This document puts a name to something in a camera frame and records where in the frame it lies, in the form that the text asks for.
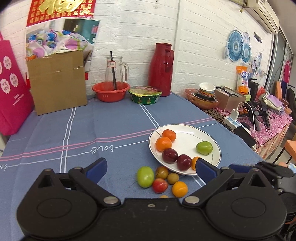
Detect white power strip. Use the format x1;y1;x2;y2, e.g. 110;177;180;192
223;116;251;134

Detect dark red plum right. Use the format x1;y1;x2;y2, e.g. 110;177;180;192
177;154;192;171

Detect yellow orange kumquat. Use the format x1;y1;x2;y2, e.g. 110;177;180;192
191;156;200;170
171;181;188;198

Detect pink tote bag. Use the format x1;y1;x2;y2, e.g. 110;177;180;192
0;39;34;136

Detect brown longan fruit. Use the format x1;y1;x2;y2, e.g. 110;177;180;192
166;173;179;185

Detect white round plate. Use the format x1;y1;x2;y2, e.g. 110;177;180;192
149;124;222;176

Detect glass pitcher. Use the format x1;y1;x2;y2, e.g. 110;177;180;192
104;56;129;82

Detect white air conditioner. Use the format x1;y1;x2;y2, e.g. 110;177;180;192
242;0;280;35

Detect orange mandarin with stem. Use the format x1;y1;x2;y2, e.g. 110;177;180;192
155;136;172;152

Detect green instant noodle bowl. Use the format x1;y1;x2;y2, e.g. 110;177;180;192
128;86;162;105

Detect red thermos jug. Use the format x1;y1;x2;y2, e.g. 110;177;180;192
148;43;174;97

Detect black stick in pitcher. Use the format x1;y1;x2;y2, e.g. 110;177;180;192
110;51;117;90

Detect large green fruit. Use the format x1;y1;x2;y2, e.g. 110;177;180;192
137;166;154;188

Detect orange white snack bag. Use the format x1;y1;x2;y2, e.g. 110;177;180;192
236;66;248;94

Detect blue decorative wall plates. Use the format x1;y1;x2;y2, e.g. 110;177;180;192
223;30;252;63

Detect dark red plum left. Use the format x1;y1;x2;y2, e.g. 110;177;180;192
162;148;178;164

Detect red plastic basket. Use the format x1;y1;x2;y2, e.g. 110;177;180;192
92;81;130;102

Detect white charger plug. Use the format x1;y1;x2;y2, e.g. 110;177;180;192
230;109;240;121

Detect black box on side table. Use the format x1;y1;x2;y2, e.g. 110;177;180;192
233;126;256;148

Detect red fu wall poster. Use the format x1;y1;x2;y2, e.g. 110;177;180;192
27;0;96;27

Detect floral cloth bundle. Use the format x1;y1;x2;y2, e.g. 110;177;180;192
26;29;93;62

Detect green fruit on plate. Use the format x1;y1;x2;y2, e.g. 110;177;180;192
196;141;213;156

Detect orange mandarin back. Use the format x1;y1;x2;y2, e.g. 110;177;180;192
162;129;177;142

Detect brown cardboard box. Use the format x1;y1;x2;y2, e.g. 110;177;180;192
27;51;87;115

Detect yellow orange kumquat on plate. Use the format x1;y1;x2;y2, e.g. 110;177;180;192
191;156;200;170

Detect dark red plum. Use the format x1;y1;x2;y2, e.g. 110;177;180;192
162;148;178;164
177;154;192;171

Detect blue striped tablecloth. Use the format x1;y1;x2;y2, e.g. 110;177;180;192
1;94;261;240

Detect red small fruit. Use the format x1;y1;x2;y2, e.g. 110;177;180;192
152;178;168;194

